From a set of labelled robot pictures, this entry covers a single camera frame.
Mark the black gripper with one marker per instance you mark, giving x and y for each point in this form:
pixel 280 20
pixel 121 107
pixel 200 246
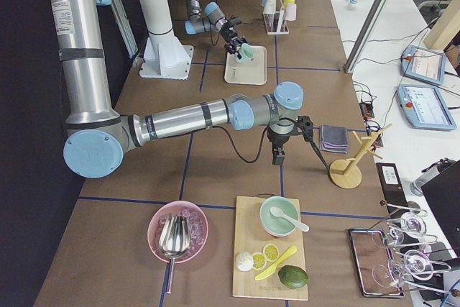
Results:
pixel 278 139
pixel 228 35

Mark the green cup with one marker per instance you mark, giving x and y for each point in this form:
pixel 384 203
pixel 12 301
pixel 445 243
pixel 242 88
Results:
pixel 244 53

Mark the beige rabbit serving tray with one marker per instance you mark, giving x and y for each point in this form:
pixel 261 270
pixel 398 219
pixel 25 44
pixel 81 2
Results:
pixel 249 72

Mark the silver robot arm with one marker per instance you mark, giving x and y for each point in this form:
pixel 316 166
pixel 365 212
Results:
pixel 99 136
pixel 215 19

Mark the beige cup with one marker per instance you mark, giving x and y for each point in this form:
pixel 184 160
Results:
pixel 270 7

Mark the pink cup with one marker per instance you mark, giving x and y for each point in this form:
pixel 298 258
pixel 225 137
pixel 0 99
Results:
pixel 290 12

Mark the black glass rack tray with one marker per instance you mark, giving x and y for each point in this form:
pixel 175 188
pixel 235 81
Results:
pixel 369 252

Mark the white spoon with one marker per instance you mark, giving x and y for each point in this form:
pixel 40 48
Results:
pixel 279 213

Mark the grey folded cloth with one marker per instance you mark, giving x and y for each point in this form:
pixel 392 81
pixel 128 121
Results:
pixel 333 139

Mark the wooden mug tree stand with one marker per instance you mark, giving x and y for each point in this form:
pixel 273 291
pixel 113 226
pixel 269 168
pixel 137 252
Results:
pixel 344 172

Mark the green bowl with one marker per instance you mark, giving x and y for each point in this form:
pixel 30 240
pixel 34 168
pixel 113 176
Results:
pixel 278 226

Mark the bamboo cutting board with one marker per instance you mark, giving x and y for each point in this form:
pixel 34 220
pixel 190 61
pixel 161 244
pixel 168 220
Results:
pixel 250 236

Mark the lemon slice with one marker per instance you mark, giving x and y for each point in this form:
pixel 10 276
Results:
pixel 271 252
pixel 259 261

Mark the yellow plastic knife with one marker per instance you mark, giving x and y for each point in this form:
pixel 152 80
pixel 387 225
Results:
pixel 272 268

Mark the black box with label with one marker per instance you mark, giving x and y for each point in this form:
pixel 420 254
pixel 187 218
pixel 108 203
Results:
pixel 391 184

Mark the avocado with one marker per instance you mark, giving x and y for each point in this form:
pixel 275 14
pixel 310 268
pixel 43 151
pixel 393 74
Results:
pixel 293 277

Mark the metal ice scoop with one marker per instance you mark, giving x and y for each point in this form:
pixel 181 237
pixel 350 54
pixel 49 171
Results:
pixel 174 242

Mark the near teach pendant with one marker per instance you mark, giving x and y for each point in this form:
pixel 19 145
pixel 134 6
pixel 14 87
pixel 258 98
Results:
pixel 424 107

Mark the teach pendant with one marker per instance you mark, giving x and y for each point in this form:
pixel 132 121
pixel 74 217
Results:
pixel 424 107
pixel 424 65

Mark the far teach pendant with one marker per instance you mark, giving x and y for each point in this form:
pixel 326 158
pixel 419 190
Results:
pixel 424 65

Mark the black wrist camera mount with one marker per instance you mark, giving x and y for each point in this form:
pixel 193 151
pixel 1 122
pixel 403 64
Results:
pixel 305 128

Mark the white wire cup rack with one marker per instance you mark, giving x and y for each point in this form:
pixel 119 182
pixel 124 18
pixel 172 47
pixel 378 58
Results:
pixel 275 24

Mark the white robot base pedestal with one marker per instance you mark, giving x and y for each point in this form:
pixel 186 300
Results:
pixel 164 55

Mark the aluminium frame post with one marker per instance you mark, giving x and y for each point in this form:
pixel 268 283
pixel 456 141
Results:
pixel 364 35

